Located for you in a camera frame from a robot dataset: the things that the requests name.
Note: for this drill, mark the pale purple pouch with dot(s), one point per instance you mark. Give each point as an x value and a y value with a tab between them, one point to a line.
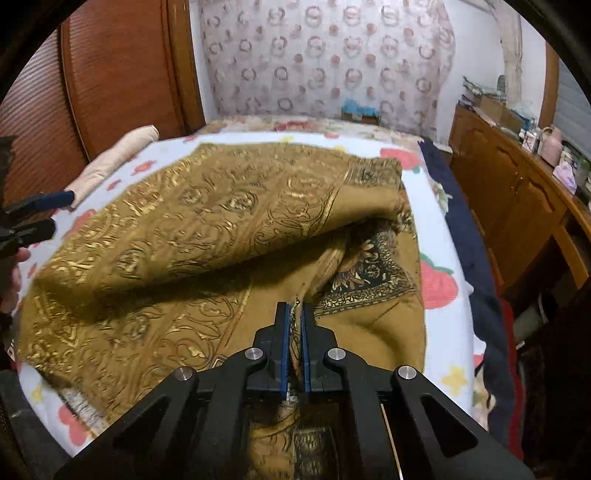
565	177

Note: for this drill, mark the floral bed blanket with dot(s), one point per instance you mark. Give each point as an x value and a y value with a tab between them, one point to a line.
295	123

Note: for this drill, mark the large cardboard box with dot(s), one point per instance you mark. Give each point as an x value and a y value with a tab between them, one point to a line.
498	115

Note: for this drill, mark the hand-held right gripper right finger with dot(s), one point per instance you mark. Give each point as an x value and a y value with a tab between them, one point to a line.
369	406

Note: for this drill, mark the stack of newspapers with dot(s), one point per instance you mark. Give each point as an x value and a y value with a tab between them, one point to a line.
478	90

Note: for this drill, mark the blue crumpled cloth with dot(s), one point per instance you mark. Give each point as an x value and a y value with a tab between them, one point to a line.
360	107

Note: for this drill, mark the person's left hand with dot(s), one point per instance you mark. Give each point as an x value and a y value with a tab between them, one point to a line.
14	286

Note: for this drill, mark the golden brown patterned garment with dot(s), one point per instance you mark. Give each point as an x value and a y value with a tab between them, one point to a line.
184	207

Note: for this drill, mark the wooden louvered wardrobe door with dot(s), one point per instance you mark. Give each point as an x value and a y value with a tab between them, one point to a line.
115	69

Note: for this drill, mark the white fruit-print bed sheet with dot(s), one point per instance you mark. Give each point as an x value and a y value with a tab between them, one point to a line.
436	221

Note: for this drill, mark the circle-patterned curtain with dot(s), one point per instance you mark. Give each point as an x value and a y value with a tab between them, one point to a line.
323	55

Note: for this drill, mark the grey window shutter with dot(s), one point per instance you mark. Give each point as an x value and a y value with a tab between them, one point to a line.
575	106

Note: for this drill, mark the navy blue blanket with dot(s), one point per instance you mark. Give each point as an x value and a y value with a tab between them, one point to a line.
471	258

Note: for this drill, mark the beige hanging cloth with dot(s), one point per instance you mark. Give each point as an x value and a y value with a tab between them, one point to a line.
510	50

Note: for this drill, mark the small brown cardboard box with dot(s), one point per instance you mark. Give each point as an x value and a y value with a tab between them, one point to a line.
362	118

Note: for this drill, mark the wooden sideboard cabinet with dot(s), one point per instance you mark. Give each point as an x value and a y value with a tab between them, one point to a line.
508	184

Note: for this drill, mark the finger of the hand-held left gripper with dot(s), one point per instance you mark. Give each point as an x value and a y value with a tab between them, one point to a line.
55	200
32	232

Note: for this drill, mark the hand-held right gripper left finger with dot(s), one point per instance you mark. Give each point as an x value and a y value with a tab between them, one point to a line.
221	406

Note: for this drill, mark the red cloth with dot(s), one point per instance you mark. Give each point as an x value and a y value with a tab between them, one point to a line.
512	369

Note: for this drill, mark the pink thermos jug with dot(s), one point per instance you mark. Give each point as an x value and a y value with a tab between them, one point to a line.
551	147

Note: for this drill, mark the beige pillow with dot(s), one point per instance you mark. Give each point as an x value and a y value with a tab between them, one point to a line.
124	147

